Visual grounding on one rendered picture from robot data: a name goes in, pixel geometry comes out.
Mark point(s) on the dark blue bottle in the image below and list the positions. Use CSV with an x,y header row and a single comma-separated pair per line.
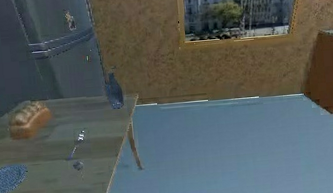
x,y
114,90

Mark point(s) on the silver blue fork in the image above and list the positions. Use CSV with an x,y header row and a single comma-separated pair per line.
x,y
77,144

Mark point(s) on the small grey spoon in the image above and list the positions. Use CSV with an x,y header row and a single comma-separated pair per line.
x,y
78,165

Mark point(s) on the wooden framed window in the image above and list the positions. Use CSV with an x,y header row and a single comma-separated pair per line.
x,y
237,8

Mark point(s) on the brown bread loaf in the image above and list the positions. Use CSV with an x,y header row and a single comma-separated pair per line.
x,y
29,120

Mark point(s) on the grey wooden table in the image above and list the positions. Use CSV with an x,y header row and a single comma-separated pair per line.
x,y
54,181

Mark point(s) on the grey fridge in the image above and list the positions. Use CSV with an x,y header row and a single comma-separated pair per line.
x,y
10,51

